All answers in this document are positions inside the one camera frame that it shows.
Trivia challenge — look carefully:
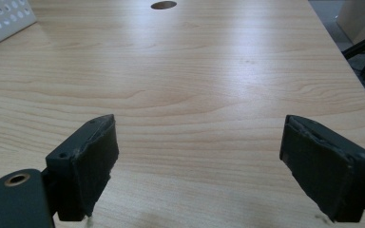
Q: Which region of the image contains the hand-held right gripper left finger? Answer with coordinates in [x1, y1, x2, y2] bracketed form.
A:
[45, 113, 120, 222]

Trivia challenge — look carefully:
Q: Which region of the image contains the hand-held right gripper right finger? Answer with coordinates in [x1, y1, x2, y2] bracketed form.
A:
[279, 114, 365, 223]

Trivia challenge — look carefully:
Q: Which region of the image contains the beige cabinet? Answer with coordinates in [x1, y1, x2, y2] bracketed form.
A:
[336, 0, 365, 46]

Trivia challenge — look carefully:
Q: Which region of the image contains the white perforated basket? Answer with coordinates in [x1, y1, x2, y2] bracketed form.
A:
[0, 0, 38, 53]

